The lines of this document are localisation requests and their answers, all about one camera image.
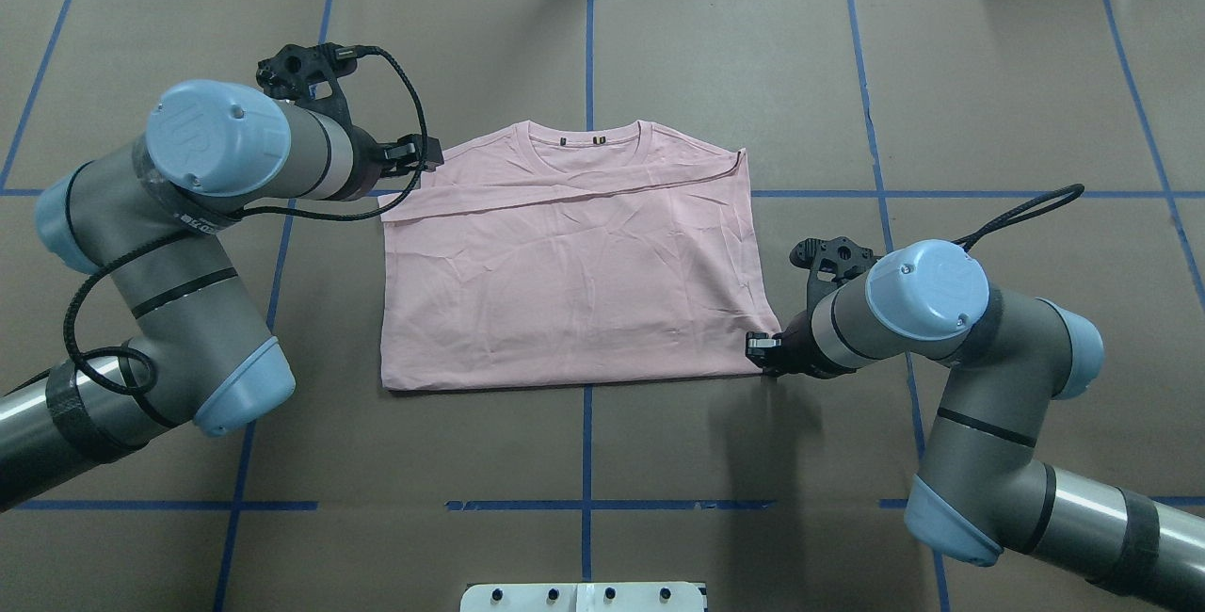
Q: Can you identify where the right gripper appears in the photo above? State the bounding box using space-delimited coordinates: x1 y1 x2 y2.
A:
746 311 839 379

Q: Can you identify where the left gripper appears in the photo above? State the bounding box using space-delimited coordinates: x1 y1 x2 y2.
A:
353 126 443 199

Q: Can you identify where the pink Snoopy t-shirt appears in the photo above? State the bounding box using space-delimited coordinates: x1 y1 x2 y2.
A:
380 120 780 393

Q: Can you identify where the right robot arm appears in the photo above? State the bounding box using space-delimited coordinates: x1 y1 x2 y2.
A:
745 237 1204 611

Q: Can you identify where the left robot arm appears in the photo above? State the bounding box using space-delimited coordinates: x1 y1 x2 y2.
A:
2 80 433 510

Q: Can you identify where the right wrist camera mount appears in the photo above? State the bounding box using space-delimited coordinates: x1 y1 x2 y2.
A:
789 237 881 308

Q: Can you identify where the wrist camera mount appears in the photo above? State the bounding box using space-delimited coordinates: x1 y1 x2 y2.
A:
789 237 881 308
255 42 362 126

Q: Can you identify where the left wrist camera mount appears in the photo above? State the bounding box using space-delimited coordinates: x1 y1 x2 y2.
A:
255 42 362 126

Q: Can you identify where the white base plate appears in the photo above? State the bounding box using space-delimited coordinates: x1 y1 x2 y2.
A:
458 581 710 611

